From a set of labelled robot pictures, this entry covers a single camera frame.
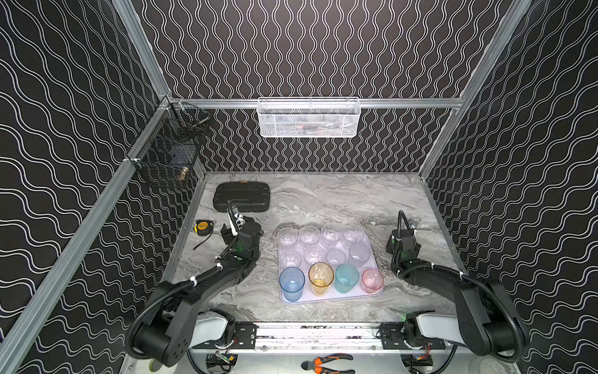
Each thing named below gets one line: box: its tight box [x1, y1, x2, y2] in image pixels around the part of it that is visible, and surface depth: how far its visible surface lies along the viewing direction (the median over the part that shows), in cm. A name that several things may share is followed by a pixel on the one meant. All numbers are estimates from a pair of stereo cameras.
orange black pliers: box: [300, 352, 356, 374], surface depth 70 cm
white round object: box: [471, 355, 522, 374], surface depth 69 cm
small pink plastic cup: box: [360, 268, 384, 294], surface depth 87 cm
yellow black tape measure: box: [192, 219, 215, 251], surface depth 99 cm
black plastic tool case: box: [212, 180, 271, 213], surface depth 109 cm
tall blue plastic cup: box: [278, 266, 307, 302], surface depth 77 cm
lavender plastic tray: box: [277, 230, 384, 304], surface depth 87 cm
